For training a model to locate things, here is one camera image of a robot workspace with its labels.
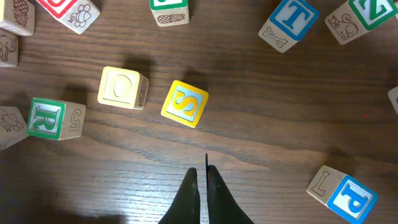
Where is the red U wooden block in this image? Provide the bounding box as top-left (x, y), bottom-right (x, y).
top-left (0, 106), bottom-right (28, 149)

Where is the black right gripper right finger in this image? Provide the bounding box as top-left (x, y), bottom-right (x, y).
top-left (206, 165), bottom-right (254, 224)

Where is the red U block upper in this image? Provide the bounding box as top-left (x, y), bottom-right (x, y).
top-left (37, 0), bottom-right (101, 34)

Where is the yellow block near E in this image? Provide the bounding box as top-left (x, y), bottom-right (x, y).
top-left (0, 0), bottom-right (35, 36)

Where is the green R wooden block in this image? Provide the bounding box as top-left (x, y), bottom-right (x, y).
top-left (27, 98), bottom-right (86, 141)

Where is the blue P wooden block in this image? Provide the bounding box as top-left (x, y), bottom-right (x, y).
top-left (307, 165), bottom-right (378, 224)

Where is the blue T wooden block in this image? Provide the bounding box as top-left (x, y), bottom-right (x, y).
top-left (258, 0), bottom-right (320, 53)

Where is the red E wooden block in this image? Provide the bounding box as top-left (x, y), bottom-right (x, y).
top-left (0, 29), bottom-right (18, 67)

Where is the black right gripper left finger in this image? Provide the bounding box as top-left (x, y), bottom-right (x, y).
top-left (159, 167), bottom-right (200, 224)

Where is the green B wooden block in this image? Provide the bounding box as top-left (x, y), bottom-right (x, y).
top-left (149, 0), bottom-right (190, 27)

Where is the yellow block centre right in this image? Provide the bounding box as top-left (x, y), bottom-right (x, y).
top-left (161, 80), bottom-right (209, 128)

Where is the green Z wooden block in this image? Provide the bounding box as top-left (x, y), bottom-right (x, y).
top-left (325, 0), bottom-right (397, 45)

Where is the yellow block centre left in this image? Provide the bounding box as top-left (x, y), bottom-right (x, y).
top-left (97, 66), bottom-right (149, 110)

